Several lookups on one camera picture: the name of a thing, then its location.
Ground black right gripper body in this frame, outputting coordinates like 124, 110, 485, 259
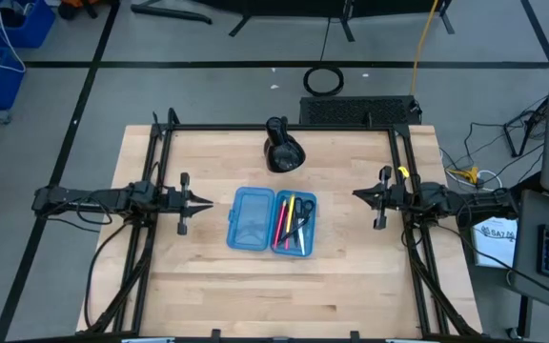
374, 166, 407, 231

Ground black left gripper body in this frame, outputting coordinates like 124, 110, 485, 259
159, 171, 192, 236

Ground blue plastic supply box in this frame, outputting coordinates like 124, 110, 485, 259
226, 186, 317, 258

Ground black handled scissors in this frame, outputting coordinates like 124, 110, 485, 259
295, 198, 316, 257

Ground yellow highlighter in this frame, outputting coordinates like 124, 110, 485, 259
286, 193, 297, 234

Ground pink pencil with yellow eraser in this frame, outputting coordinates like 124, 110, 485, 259
274, 198, 288, 249

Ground black perforated case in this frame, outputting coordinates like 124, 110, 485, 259
298, 94, 422, 128

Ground black tape dispenser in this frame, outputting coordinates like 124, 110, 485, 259
263, 116, 307, 174

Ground white paper sheet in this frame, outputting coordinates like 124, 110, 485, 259
472, 213, 519, 269

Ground black stand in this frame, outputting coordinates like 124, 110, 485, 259
130, 3, 213, 25

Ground black partition screen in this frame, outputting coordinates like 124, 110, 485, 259
193, 0, 455, 43

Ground orange and black item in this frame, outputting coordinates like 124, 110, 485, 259
57, 0, 113, 20

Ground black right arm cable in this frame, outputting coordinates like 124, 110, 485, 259
434, 222, 549, 297

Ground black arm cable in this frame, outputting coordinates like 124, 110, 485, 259
434, 222, 549, 297
83, 221, 132, 330

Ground coiled black cable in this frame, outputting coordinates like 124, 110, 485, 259
302, 65, 345, 97

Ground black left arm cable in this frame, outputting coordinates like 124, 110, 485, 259
83, 221, 132, 330

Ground yellow cable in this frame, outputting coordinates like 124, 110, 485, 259
410, 0, 440, 96

